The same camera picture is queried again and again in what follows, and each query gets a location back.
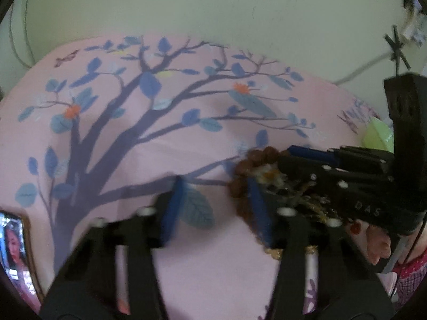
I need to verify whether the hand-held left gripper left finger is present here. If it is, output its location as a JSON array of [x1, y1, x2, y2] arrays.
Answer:
[[40, 175, 185, 320]]

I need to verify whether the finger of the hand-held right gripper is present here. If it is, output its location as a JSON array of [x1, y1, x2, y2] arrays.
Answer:
[[288, 145, 395, 174], [278, 158, 395, 205]]

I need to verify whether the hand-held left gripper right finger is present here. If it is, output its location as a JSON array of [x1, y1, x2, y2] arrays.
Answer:
[[247, 177, 395, 320]]

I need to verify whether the green plastic container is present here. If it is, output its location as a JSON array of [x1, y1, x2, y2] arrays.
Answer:
[[363, 118, 395, 150]]

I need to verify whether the brown bead necklace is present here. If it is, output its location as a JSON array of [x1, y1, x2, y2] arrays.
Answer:
[[228, 147, 284, 245]]

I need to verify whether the person's right hand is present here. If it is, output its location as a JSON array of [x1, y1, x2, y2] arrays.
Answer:
[[365, 223, 392, 267]]

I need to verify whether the pink tree-print bedsheet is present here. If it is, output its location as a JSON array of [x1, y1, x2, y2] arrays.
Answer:
[[0, 34, 427, 320]]

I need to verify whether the person's pink patterned clothing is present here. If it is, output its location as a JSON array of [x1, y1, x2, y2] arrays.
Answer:
[[383, 237, 427, 311]]

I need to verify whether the smartphone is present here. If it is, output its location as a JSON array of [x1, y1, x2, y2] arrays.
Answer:
[[0, 209, 45, 307]]

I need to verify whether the thin grey wall cable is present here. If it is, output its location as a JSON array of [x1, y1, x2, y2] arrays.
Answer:
[[8, 0, 37, 70]]

